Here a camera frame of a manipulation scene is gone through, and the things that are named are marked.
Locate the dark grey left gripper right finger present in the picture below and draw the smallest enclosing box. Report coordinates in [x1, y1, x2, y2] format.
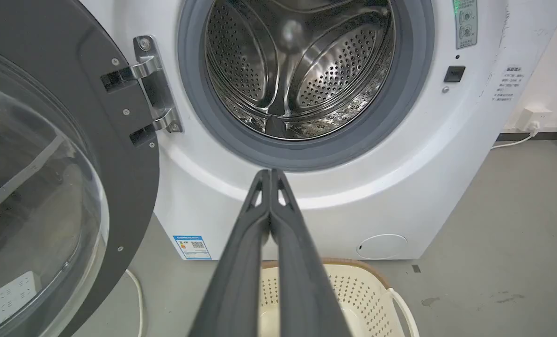
[270, 169, 352, 337]

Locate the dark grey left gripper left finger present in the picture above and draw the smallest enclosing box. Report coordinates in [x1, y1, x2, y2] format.
[188, 169, 272, 337]

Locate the white front-load washing machine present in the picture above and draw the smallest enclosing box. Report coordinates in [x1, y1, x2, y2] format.
[79, 0, 557, 262]

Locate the dark grey washing machine door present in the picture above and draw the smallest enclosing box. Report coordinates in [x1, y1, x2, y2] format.
[0, 0, 160, 337]

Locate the cream perforated laundry basket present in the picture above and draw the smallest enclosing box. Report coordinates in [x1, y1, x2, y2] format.
[259, 258, 420, 337]

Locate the white power strip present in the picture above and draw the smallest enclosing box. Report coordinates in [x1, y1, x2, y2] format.
[0, 271, 42, 325]

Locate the white hose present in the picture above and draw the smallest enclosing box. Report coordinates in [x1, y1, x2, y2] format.
[125, 269, 145, 337]

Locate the white power cable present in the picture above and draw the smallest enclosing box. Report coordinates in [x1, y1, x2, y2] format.
[491, 123, 541, 150]

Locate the white wall power socket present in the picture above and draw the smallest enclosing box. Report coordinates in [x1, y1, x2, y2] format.
[515, 107, 553, 132]

